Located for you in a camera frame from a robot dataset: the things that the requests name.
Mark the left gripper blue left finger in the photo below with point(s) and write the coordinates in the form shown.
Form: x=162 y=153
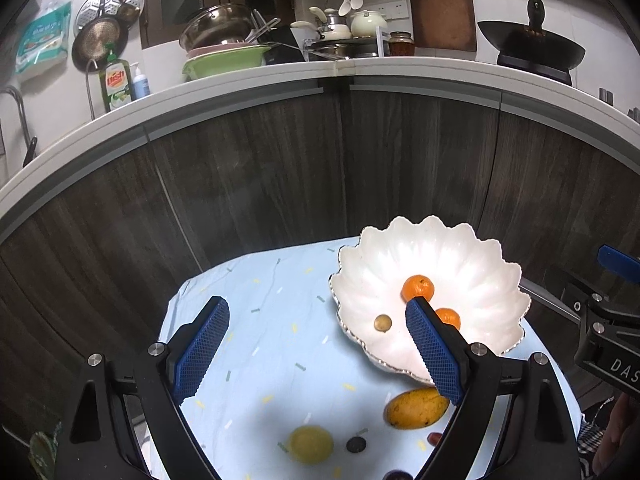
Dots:
x=193 y=347

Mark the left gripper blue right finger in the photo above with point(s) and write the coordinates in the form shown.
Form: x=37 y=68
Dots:
x=442 y=349

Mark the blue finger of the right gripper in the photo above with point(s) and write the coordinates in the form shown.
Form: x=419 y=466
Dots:
x=619 y=263

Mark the yellow orange mango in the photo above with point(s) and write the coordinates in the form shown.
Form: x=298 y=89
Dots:
x=415 y=409

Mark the red grape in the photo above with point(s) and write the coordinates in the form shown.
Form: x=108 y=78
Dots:
x=433 y=438

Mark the dark purple plum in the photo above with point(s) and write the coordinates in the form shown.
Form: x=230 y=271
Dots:
x=356 y=444

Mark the green yellow apple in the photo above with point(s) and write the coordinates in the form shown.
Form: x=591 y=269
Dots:
x=310 y=444

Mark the front orange mandarin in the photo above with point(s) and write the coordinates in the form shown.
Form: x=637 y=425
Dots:
x=449 y=316

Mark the orange mandarin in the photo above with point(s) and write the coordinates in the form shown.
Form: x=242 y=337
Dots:
x=449 y=316
x=417 y=286

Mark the small brown longan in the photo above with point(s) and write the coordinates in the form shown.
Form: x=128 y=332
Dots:
x=383 y=323

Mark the back orange mandarin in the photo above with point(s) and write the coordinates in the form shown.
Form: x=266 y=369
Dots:
x=417 y=286

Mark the light blue patterned tablecloth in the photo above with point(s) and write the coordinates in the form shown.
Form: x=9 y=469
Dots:
x=301 y=348

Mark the black wok with lid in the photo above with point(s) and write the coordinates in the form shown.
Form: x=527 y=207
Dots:
x=532 y=48

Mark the metal faucet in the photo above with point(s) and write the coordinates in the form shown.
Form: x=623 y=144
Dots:
x=31 y=141

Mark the blue pump bottle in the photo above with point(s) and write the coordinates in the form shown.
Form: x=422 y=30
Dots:
x=140 y=82

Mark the wooden cutting board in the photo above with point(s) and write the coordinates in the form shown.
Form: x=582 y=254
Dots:
x=444 y=25

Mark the green dish soap bottle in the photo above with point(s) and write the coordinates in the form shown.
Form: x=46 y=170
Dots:
x=116 y=81

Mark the red sauce jar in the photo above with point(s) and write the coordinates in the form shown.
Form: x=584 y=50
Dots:
x=401 y=44

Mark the green plastic basin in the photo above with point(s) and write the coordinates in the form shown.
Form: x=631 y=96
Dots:
x=224 y=61

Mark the cream ceramic teapot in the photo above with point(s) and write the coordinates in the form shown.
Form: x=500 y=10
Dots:
x=366 y=23

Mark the hanging frying pan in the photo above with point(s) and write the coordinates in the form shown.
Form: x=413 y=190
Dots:
x=97 y=40

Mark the cream small saucepan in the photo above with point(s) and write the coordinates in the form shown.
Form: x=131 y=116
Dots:
x=330 y=24

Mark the teal tissue package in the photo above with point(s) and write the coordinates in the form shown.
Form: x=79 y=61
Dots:
x=44 y=43

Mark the hanging steamer rack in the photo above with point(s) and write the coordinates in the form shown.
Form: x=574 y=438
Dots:
x=128 y=11

